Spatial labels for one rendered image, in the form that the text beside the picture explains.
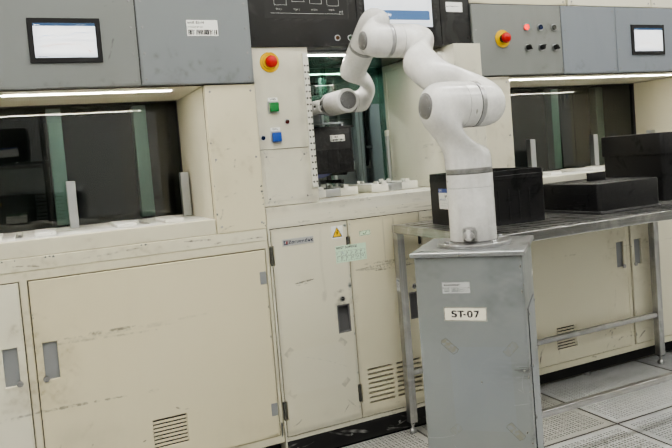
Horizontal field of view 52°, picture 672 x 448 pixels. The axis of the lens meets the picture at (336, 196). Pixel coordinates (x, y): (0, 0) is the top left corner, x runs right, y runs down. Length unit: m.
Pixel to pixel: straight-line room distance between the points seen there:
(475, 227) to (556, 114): 1.86
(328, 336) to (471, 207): 0.88
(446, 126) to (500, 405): 0.69
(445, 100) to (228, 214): 0.87
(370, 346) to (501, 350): 0.85
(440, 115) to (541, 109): 1.82
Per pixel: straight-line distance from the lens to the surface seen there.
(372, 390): 2.54
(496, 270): 1.69
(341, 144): 2.61
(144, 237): 2.19
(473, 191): 1.75
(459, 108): 1.73
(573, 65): 3.02
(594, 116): 3.73
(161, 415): 2.30
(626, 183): 2.47
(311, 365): 2.42
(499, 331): 1.72
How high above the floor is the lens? 1.01
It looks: 3 degrees down
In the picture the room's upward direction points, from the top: 5 degrees counter-clockwise
